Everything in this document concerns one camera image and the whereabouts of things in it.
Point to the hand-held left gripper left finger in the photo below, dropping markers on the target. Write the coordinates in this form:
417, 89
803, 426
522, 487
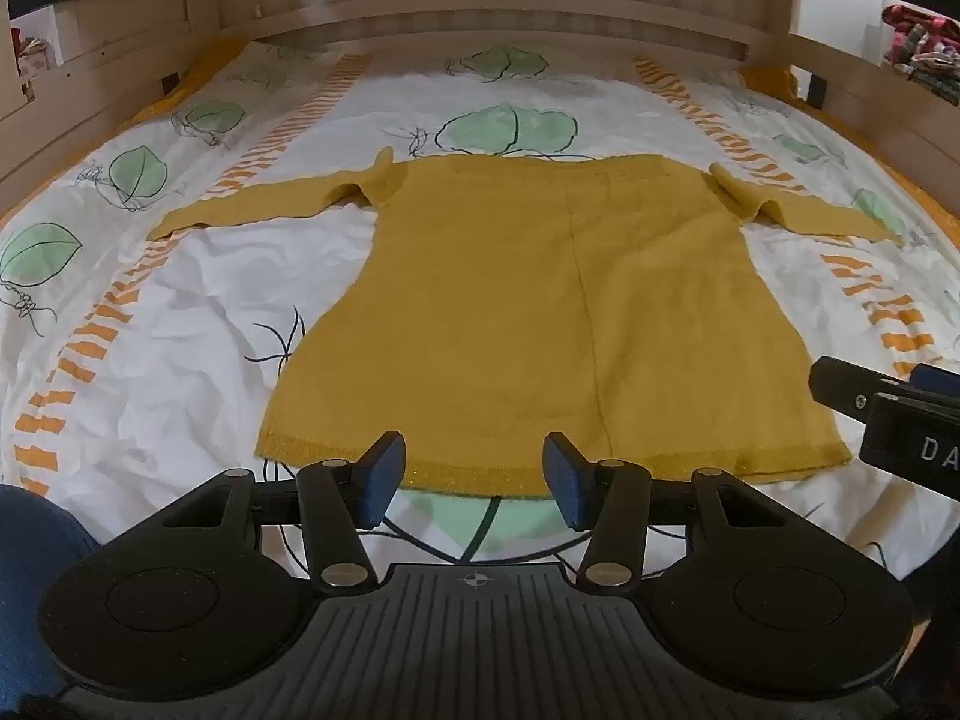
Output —
379, 476

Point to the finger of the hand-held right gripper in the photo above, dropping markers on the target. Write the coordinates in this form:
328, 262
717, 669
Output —
844, 386
937, 381

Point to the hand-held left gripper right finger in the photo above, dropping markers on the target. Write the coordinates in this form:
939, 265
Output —
568, 480

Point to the yellow knitted sweater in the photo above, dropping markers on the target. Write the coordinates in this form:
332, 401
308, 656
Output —
487, 300

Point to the white leaf print duvet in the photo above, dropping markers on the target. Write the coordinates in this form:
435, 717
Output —
187, 315

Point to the red patterned bags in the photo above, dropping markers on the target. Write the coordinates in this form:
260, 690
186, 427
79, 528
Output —
911, 37

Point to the person's blue trouser leg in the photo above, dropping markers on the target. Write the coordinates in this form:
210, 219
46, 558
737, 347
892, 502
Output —
37, 577

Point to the patterned cloth pile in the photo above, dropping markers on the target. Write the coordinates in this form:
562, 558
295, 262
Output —
34, 52

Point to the wooden bed frame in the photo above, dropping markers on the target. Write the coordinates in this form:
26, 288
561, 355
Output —
487, 0

